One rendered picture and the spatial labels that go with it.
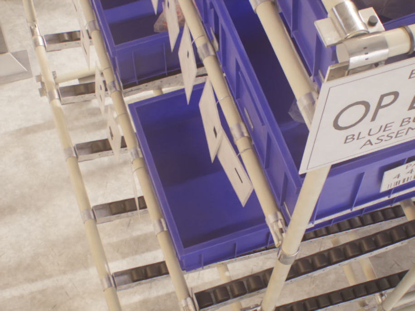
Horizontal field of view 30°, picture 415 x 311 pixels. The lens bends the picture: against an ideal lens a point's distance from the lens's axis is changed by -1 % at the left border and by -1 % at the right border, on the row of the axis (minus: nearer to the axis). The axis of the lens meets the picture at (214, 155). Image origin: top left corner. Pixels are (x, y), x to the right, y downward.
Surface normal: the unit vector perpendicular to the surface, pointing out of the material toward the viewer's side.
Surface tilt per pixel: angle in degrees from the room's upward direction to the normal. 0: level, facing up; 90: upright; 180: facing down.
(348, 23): 27
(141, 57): 90
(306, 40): 98
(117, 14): 3
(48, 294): 0
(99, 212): 11
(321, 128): 90
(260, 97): 4
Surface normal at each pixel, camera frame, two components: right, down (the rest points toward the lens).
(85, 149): 0.22, -0.51
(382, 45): 0.19, -0.04
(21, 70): 0.29, 0.85
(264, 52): -0.02, -0.44
